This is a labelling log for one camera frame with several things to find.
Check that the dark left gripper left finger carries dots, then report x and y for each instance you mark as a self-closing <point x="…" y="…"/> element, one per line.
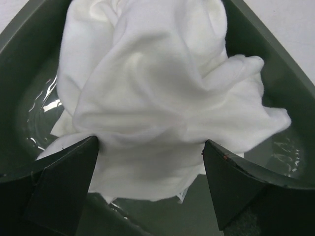
<point x="46" y="198"/>

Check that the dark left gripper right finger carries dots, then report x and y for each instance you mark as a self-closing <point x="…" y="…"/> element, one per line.
<point x="250" y="200"/>

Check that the dark green plastic tray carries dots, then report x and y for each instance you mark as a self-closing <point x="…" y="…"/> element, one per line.
<point x="30" y="107"/>

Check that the white t-shirt with robot print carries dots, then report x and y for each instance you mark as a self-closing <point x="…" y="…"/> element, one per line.
<point x="153" y="81"/>

